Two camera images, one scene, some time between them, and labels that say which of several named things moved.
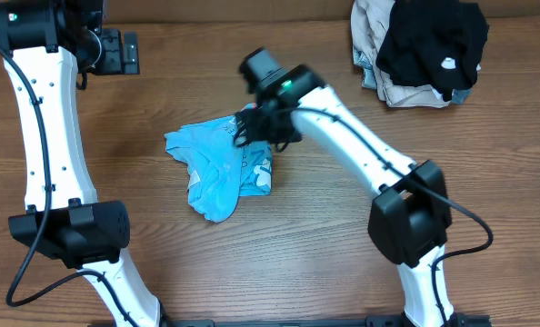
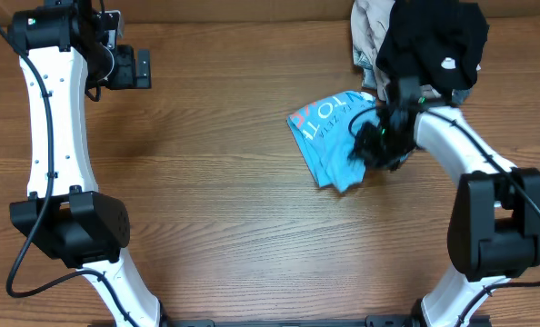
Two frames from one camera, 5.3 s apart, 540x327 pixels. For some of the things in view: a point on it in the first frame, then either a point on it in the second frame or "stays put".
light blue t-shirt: [220, 171] -> [324, 133]
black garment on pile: [436, 44] stays put
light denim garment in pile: [459, 95] stays put
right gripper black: [254, 130] -> [363, 150]
